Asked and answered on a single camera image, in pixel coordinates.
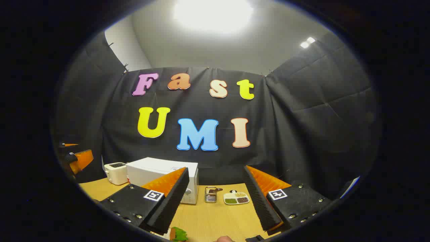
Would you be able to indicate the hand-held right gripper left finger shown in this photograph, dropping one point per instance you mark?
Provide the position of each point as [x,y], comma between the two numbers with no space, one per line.
[171,201]

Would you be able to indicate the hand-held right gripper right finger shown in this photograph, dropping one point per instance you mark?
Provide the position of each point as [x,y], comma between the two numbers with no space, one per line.
[260,201]

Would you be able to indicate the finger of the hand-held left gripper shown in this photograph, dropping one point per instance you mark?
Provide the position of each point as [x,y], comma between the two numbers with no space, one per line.
[82,160]
[69,145]

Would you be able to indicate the sandwich with lettuce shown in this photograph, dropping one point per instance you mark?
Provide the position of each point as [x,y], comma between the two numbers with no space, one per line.
[179,234]

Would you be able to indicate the white microwave oven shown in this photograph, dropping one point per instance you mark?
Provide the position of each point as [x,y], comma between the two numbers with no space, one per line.
[158,168]

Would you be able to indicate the white divided dish with beans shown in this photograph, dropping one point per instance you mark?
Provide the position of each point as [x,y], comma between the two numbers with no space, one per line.
[236,198]

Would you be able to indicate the white toaster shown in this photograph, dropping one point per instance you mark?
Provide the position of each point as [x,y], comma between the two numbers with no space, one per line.
[116,173]

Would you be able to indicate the metal utensil holder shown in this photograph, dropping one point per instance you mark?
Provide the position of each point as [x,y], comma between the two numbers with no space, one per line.
[211,195]

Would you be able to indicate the black backdrop cloth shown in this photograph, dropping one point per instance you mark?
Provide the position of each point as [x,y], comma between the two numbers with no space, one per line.
[295,134]

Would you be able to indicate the light grey cloth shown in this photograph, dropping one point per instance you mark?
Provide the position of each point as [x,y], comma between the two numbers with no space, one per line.
[351,187]

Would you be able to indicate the small ceiling light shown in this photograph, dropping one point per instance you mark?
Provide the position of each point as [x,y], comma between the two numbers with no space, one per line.
[307,42]

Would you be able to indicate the large ceiling light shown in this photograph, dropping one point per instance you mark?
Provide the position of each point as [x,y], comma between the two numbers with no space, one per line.
[213,15]

